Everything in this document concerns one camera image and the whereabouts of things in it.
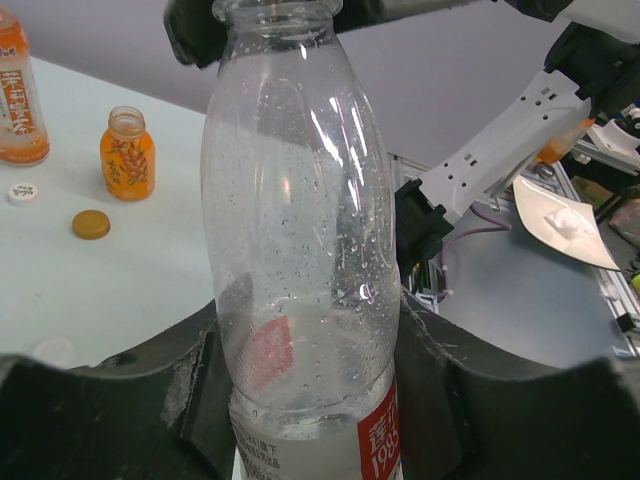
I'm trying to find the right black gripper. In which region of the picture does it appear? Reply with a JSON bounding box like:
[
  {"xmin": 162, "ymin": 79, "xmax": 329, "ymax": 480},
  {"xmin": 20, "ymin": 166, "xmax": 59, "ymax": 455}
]
[{"xmin": 163, "ymin": 0, "xmax": 227, "ymax": 68}]

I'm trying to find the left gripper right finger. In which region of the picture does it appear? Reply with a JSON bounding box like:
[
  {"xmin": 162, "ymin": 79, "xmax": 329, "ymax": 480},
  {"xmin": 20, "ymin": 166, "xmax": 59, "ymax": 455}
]
[{"xmin": 397, "ymin": 293, "xmax": 639, "ymax": 479}]

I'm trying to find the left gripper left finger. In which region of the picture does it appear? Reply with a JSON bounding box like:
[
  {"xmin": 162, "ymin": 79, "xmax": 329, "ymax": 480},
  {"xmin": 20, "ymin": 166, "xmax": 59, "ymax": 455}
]
[{"xmin": 1, "ymin": 303, "xmax": 235, "ymax": 479}]

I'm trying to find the white water bottle cap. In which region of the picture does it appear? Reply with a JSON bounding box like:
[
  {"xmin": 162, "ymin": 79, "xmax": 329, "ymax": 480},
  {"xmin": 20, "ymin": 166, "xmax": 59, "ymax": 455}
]
[{"xmin": 32, "ymin": 337, "xmax": 75, "ymax": 368}]

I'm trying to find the small orange juice bottle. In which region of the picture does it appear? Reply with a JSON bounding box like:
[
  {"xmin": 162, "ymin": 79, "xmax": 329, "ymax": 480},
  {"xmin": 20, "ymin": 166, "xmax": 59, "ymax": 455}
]
[{"xmin": 100, "ymin": 106, "xmax": 156, "ymax": 202}]

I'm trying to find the clear water bottle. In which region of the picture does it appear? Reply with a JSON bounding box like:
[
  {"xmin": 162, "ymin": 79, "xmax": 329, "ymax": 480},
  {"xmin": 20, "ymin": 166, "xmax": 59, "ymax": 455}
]
[{"xmin": 201, "ymin": 1, "xmax": 401, "ymax": 479}]

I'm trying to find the large orange tea bottle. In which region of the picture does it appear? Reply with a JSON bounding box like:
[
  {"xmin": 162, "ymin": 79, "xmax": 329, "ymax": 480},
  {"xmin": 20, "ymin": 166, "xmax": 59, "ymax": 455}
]
[{"xmin": 1, "ymin": 7, "xmax": 50, "ymax": 166}]

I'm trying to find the orange bottle cap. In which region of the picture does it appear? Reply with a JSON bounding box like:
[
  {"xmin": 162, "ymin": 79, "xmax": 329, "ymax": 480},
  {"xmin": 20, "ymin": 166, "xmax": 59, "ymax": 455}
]
[{"xmin": 71, "ymin": 210, "xmax": 111, "ymax": 240}]

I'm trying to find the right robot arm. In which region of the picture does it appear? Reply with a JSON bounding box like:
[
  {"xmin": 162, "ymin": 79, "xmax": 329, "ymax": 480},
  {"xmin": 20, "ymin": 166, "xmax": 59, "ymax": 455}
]
[{"xmin": 164, "ymin": 1, "xmax": 639, "ymax": 279}]

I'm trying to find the white paper sheet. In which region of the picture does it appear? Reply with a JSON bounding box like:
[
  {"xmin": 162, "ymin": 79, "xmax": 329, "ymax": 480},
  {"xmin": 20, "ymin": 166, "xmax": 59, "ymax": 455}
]
[{"xmin": 512, "ymin": 176, "xmax": 620, "ymax": 271}]

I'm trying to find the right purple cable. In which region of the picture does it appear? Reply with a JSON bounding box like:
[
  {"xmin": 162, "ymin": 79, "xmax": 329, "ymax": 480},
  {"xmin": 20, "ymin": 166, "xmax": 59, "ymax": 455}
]
[{"xmin": 437, "ymin": 204, "xmax": 514, "ymax": 304}]

